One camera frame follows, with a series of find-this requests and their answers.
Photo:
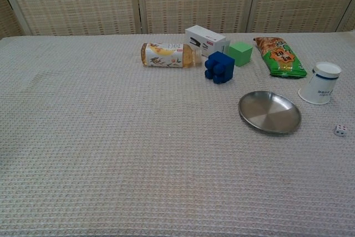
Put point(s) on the blue building block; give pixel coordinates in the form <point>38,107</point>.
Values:
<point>222,66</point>

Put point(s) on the white paper cup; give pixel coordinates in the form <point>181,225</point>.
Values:
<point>319,87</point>

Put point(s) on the steel round plate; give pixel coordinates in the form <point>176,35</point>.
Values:
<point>269,113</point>

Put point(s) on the tea bottle with yellow label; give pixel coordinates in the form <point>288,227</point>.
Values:
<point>166,55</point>

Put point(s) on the white stapler box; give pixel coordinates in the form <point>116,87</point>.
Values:
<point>203,37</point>

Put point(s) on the small white die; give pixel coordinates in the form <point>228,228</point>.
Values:
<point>339,130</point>

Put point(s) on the green cube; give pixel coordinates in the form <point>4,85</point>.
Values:
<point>240,54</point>

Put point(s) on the green snack bag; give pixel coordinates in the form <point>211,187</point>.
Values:
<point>280,56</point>

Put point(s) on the beige waffle tablecloth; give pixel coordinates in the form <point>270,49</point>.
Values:
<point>124,151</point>

